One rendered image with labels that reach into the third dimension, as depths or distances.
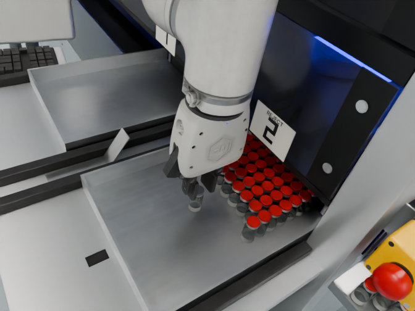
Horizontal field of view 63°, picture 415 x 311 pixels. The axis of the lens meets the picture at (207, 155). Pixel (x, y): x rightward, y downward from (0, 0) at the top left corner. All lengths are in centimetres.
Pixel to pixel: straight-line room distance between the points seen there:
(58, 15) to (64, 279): 83
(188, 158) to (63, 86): 47
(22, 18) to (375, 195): 102
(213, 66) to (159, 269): 30
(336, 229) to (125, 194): 33
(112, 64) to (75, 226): 46
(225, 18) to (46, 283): 40
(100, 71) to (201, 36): 56
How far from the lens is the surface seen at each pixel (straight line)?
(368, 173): 44
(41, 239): 56
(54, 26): 118
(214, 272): 52
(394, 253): 46
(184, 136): 41
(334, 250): 53
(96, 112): 75
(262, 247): 55
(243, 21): 33
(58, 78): 86
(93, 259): 52
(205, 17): 34
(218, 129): 41
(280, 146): 52
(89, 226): 56
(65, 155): 63
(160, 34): 77
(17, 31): 118
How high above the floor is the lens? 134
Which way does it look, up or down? 43 degrees down
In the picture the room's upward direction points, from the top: 11 degrees clockwise
